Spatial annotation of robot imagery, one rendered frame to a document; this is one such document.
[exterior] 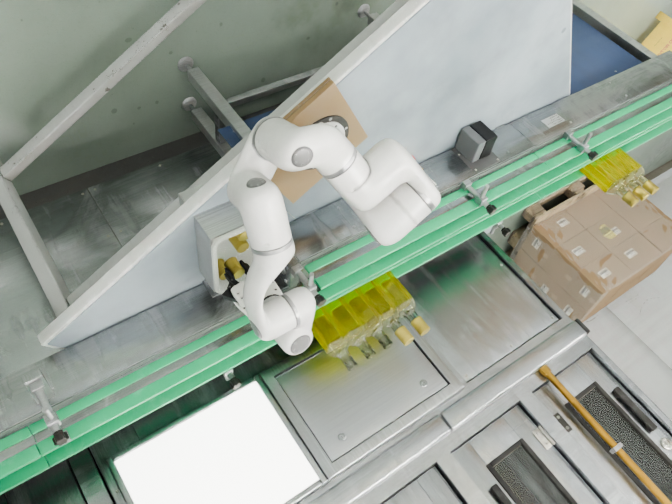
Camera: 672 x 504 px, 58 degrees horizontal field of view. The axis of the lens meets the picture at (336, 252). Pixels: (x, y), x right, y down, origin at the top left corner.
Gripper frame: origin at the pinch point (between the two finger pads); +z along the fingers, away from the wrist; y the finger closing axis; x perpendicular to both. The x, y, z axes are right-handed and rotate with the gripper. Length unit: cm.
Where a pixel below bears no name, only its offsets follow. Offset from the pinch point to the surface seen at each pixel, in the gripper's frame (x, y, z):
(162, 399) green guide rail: -22.2, -28.3, -5.2
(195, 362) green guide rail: -15.2, -18.0, -5.9
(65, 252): -17, -31, 59
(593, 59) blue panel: -5, 164, 21
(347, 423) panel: -40, 9, -29
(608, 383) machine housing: -55, 84, -58
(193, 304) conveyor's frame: -10.1, -11.1, 7.1
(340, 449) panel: -41, 4, -33
